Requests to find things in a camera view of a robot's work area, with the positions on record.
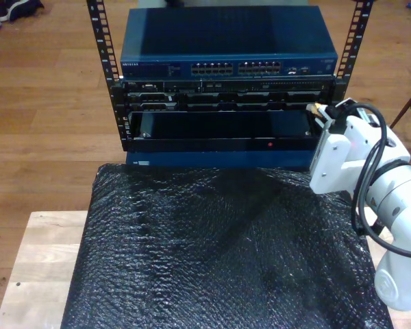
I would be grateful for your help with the dark wooden chair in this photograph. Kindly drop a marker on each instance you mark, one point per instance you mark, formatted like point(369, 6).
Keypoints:
point(407, 106)

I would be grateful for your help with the black rack server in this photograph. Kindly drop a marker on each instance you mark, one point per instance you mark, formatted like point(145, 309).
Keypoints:
point(226, 99)

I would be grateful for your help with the blue metal base panel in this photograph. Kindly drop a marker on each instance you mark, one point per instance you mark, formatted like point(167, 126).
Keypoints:
point(226, 159)

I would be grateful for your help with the black bubble mat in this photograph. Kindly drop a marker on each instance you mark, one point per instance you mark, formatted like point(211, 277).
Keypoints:
point(209, 274)

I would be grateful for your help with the dark shoe with white sole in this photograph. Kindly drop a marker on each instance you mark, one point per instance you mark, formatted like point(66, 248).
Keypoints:
point(20, 8)

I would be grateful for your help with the black perforated rack post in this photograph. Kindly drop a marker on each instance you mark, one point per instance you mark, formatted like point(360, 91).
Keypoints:
point(102, 34)
point(356, 27)

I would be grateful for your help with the blue network switch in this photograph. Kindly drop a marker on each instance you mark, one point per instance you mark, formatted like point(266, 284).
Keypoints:
point(226, 34)

